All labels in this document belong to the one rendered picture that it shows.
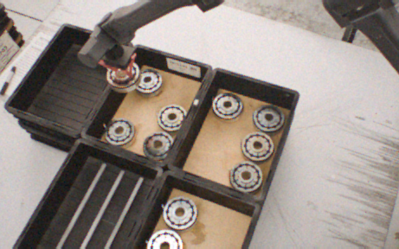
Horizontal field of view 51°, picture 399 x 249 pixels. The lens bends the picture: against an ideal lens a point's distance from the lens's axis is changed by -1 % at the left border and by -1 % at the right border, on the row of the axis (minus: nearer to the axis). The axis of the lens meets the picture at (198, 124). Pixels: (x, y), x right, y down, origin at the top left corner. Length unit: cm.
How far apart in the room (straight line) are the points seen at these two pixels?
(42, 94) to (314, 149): 100
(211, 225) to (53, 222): 49
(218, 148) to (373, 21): 77
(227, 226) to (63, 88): 77
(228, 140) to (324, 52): 63
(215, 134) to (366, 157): 54
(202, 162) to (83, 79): 55
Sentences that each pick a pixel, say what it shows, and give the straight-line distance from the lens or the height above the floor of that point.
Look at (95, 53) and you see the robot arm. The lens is 113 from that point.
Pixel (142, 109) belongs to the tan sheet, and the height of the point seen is 83.
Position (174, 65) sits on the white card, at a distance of 150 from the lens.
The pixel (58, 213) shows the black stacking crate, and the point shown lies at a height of 83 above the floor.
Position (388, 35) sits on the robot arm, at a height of 153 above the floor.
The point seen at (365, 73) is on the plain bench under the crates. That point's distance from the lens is 179.
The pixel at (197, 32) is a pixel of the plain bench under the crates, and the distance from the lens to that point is 184.
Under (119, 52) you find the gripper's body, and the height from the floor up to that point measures 115.
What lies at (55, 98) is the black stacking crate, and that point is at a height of 83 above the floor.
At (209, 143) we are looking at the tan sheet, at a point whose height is 83.
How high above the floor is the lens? 208
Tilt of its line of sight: 61 degrees down
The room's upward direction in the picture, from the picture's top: 6 degrees counter-clockwise
